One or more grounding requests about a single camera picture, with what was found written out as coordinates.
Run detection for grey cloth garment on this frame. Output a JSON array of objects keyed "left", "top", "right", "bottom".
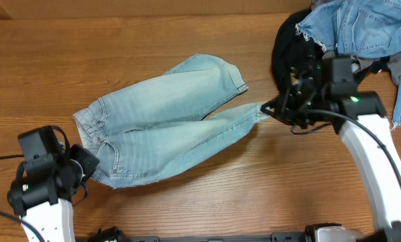
[{"left": 315, "top": 48, "right": 401, "bottom": 89}]

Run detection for black garment with patterned lining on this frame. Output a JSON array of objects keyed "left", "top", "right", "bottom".
[{"left": 271, "top": 9, "right": 389, "bottom": 97}]

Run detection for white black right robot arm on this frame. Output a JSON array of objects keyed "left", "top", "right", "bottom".
[{"left": 261, "top": 56, "right": 401, "bottom": 241}]

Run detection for blue frayed denim jeans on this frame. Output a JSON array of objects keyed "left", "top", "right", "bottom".
[{"left": 296, "top": 0, "right": 401, "bottom": 126}]

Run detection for light blue denim shorts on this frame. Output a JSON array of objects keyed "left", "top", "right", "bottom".
[{"left": 73, "top": 54, "right": 266, "bottom": 188}]

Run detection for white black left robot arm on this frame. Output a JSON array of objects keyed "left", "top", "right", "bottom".
[{"left": 7, "top": 126, "right": 99, "bottom": 242}]

